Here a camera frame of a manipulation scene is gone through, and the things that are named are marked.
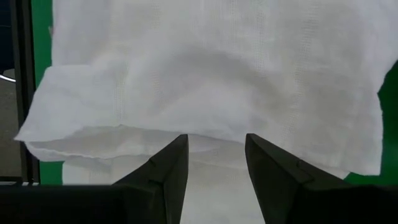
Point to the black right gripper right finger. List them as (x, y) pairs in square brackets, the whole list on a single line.
[(311, 203)]

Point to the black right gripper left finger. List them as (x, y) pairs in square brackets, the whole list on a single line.
[(124, 203)]

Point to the white garment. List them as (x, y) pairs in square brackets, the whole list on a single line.
[(217, 77)]

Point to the green work mat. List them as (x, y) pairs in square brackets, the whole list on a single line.
[(388, 140)]

